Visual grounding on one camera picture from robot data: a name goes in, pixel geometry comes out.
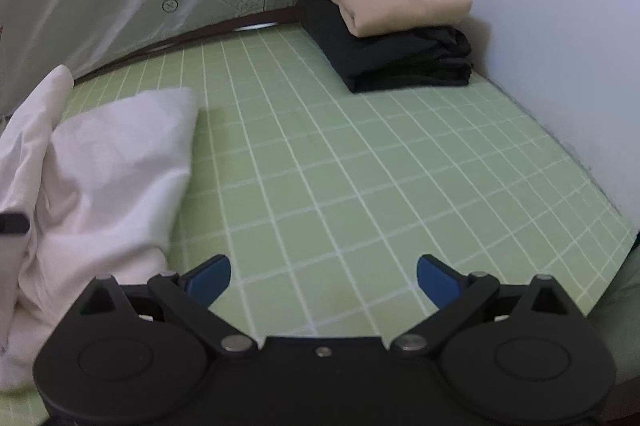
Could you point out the folded black garment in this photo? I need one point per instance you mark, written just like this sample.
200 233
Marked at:
390 56

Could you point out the folded beige garment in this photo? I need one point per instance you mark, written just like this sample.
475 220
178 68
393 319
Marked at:
390 9

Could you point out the pale green bed sheet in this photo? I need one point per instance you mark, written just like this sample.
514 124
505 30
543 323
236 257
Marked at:
617 306

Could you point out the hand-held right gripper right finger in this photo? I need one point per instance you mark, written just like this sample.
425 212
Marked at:
437 281

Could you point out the white garment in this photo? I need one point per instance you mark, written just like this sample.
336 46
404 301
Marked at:
110 186

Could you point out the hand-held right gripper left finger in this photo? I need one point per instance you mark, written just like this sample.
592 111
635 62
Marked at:
210 281

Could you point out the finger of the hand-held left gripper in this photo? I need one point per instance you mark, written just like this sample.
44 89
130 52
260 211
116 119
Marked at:
12 223

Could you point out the green checked mat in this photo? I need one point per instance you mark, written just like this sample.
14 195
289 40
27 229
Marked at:
350 156

